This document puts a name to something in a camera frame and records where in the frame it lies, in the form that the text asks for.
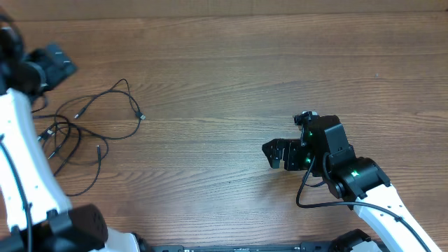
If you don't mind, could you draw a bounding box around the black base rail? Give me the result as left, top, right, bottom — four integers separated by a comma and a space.
136, 229, 386, 252

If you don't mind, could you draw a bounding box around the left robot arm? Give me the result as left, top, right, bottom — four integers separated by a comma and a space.
1, 15, 151, 251

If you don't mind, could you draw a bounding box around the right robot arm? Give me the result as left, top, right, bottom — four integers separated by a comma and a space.
262, 111, 439, 251

